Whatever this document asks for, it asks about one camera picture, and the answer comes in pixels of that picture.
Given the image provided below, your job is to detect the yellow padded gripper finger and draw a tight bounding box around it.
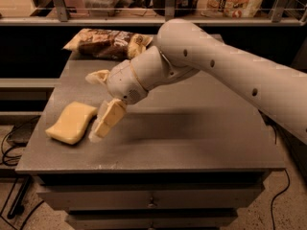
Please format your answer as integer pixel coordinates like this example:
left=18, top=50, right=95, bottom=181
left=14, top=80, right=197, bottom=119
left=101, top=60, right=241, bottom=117
left=89, top=99, right=127, bottom=143
left=85, top=70, right=110, bottom=84

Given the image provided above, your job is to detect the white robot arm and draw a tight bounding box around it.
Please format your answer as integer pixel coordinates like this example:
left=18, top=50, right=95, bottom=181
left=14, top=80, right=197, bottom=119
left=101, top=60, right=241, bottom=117
left=85, top=19, right=307, bottom=143

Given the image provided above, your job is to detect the black metal stand leg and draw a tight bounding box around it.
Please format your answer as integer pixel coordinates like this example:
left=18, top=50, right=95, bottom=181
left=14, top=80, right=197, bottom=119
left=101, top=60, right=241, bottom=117
left=7, top=176, right=32, bottom=219

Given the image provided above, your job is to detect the lower grey drawer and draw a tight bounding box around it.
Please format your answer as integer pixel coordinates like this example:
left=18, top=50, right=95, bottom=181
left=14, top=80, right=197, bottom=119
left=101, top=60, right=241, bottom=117
left=66, top=210, right=237, bottom=230

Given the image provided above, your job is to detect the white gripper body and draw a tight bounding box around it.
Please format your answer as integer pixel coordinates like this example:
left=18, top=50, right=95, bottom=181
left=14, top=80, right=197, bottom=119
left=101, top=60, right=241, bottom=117
left=106, top=60, right=148, bottom=104

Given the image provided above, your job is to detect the clear plastic container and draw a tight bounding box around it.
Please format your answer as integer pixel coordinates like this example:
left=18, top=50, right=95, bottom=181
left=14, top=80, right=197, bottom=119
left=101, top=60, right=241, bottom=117
left=83, top=0, right=119, bottom=16

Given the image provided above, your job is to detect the grey drawer cabinet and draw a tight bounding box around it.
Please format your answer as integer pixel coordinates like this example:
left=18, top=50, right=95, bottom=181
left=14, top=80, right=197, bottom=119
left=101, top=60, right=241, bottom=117
left=17, top=53, right=284, bottom=216

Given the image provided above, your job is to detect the upper grey drawer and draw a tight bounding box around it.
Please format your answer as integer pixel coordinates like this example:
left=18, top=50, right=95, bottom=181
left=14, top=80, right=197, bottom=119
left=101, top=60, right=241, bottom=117
left=37, top=183, right=264, bottom=212

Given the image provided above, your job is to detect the yellow sponge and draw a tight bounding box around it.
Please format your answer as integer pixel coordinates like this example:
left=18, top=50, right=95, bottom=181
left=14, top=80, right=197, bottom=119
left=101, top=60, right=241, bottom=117
left=45, top=102, right=98, bottom=145

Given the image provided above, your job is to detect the grey drawer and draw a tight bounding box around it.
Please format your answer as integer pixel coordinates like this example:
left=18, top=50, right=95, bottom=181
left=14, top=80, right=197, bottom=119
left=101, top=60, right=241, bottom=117
left=37, top=183, right=264, bottom=212
left=66, top=210, right=237, bottom=230

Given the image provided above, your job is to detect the metal shelf rack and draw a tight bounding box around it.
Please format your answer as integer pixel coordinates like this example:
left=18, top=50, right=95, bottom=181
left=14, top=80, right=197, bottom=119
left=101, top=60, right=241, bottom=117
left=0, top=0, right=307, bottom=27

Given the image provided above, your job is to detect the black cable right floor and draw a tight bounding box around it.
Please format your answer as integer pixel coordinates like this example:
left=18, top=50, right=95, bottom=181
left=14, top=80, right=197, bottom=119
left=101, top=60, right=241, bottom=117
left=269, top=167, right=291, bottom=230

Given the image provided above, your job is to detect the colourful food bag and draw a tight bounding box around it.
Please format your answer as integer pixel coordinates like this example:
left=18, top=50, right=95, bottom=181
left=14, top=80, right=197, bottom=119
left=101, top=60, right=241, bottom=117
left=199, top=0, right=263, bottom=18

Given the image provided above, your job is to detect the black cables left floor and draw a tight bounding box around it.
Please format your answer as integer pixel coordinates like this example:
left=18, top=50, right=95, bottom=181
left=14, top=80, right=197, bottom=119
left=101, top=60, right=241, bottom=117
left=0, top=116, right=44, bottom=230

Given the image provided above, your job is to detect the brown snack bag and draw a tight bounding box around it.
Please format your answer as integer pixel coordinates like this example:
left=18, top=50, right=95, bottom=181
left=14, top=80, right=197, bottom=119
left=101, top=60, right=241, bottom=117
left=64, top=29, right=153, bottom=59

